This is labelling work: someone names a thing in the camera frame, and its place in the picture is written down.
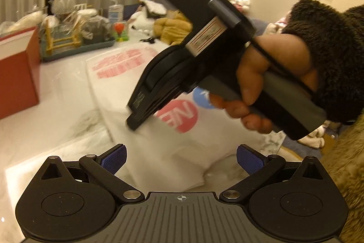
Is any milk carton with straw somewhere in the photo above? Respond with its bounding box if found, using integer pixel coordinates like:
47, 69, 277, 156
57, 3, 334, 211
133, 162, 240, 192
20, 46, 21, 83
108, 0, 124, 24

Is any grey glass pitcher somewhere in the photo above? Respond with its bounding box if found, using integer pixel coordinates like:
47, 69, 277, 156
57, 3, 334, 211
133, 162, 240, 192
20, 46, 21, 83
81, 15, 111, 44

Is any person right hand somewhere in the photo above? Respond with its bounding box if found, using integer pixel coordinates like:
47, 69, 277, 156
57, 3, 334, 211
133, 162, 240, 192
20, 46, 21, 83
209, 34, 318, 134

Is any pink white plush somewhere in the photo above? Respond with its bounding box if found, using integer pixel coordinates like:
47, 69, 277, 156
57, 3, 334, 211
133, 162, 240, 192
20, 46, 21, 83
230, 0, 250, 13

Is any dark fuzzy sleeve forearm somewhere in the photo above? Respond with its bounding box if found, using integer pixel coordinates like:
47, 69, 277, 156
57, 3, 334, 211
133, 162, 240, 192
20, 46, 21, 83
283, 0, 363, 123

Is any small black clip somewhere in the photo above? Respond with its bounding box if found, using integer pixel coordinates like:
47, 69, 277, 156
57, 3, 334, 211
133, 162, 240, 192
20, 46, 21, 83
140, 36, 155, 44

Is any yellow muscular cat plush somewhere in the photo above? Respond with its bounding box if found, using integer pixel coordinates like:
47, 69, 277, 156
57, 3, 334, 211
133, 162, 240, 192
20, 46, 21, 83
154, 10, 193, 46

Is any green toy with orange figure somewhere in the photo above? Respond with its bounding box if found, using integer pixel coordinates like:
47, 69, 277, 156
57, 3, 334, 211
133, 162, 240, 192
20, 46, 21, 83
112, 22, 129, 42

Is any wooden drying rack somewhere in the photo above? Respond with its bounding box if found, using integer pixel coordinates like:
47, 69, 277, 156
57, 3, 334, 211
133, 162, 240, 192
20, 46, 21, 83
41, 15, 82, 54

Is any white plush dog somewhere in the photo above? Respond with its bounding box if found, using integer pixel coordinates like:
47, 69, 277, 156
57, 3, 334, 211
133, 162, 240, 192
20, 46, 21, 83
128, 10, 155, 35

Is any teal dish tray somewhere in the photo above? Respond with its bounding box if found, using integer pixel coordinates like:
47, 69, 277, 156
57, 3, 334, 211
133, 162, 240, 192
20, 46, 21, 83
40, 39, 115, 62

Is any red cardboard box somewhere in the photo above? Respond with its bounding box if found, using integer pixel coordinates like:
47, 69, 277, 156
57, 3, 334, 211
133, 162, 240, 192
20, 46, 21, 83
0, 26, 41, 118

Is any white printed shopping bag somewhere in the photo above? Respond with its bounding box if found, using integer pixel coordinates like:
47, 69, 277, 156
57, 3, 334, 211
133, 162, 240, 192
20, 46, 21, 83
86, 43, 285, 193

